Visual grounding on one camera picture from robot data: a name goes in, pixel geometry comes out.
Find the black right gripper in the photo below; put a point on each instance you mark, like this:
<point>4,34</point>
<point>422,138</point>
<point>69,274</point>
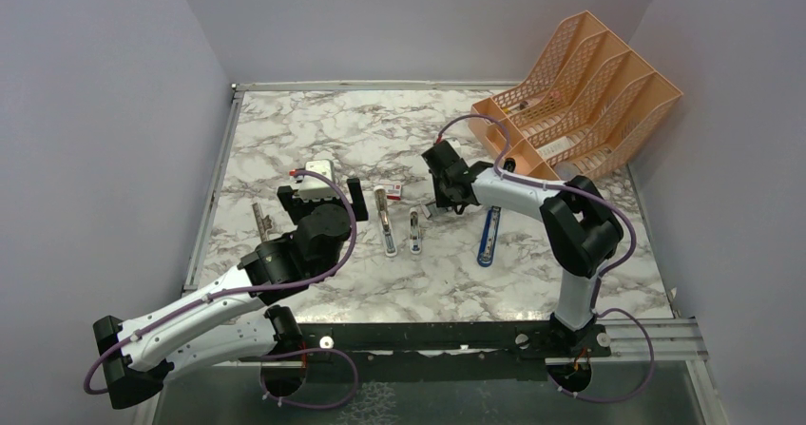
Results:
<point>441,200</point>

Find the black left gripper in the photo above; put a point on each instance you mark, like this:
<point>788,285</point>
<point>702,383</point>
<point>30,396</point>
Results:
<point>299,208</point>

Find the staple box tray with staples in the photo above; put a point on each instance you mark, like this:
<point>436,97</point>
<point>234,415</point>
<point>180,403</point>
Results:
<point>432,210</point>

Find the red white staple box sleeve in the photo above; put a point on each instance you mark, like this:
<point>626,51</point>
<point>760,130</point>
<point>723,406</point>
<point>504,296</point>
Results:
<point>393,191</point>

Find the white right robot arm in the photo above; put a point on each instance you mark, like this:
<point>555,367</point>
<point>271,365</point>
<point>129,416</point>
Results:
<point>582,228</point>

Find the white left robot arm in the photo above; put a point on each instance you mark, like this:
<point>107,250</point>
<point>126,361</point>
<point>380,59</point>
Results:
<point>237,315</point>

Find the peach plastic desk organizer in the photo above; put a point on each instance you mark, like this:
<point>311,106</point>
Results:
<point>587,107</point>

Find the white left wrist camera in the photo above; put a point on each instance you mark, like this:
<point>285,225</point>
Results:
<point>312,189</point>

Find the metal stapler magazine rail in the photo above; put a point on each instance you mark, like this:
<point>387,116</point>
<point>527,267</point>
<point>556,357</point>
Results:
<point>263,222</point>

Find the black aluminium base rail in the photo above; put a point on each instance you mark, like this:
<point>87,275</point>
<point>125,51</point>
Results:
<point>460,351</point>

